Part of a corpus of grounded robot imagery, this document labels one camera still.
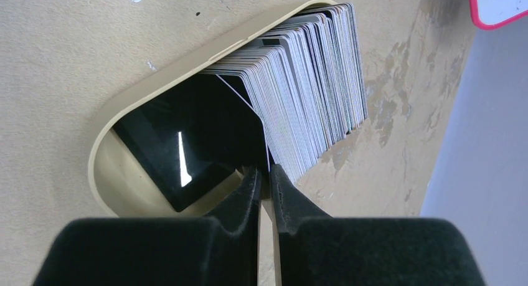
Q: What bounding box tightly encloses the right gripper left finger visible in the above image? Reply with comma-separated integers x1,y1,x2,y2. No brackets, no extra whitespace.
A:
34,168,262,285

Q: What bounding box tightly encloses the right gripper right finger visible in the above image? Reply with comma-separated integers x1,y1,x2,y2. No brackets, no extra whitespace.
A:
270,164,485,285

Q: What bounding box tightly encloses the stack of credit cards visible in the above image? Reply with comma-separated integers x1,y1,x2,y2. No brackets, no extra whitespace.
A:
203,2,368,182

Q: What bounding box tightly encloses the beige plastic tray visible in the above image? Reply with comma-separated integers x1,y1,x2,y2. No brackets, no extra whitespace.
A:
87,0,335,217

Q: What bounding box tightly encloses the pink framed whiteboard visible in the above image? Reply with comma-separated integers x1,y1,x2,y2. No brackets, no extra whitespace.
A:
469,0,527,31

